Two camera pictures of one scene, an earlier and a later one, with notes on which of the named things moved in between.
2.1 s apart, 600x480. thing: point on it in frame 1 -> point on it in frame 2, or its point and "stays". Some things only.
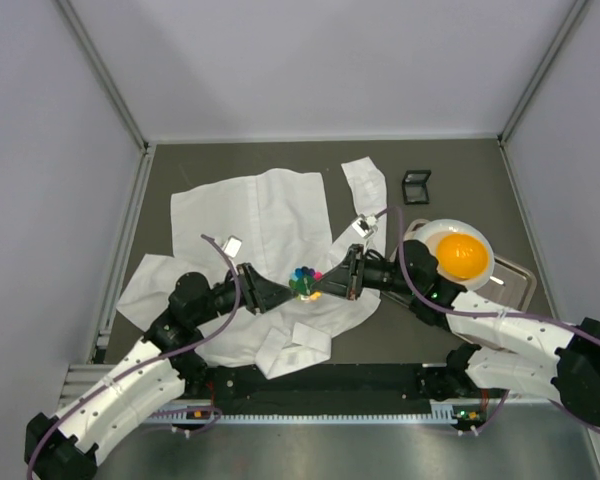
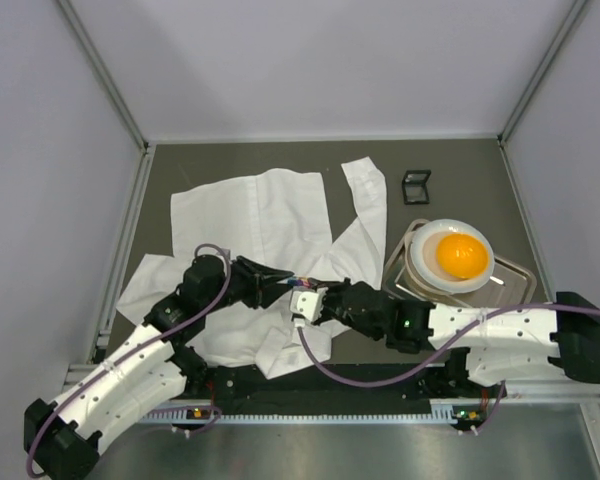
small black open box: [415, 188] stays
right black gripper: [355, 272] -> [331, 301]
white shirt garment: [278, 225] stays
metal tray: [513, 281] stays
